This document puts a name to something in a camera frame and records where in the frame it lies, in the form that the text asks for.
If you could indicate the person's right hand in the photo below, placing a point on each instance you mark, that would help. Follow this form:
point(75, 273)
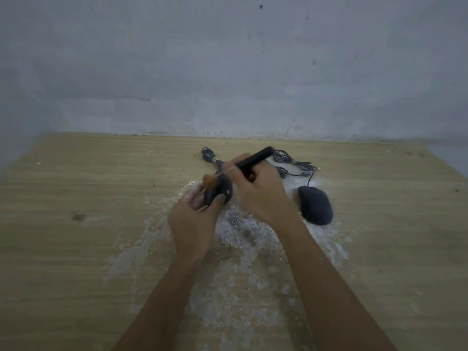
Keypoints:
point(263, 197)

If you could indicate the person's left hand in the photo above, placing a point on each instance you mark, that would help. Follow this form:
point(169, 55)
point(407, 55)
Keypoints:
point(190, 225)

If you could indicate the person's left thumb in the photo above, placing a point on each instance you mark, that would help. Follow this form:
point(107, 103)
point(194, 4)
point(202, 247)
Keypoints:
point(216, 203)

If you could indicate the person's right fingers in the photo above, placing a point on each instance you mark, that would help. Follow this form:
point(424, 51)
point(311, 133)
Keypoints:
point(237, 171)

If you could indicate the black computer mouse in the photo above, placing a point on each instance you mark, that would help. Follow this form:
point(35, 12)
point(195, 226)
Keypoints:
point(219, 191)
point(315, 205)

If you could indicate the person's right forearm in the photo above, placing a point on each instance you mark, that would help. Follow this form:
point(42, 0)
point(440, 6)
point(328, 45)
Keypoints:
point(329, 285)

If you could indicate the person's left forearm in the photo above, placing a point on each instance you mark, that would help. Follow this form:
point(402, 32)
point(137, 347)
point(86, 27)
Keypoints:
point(161, 307)

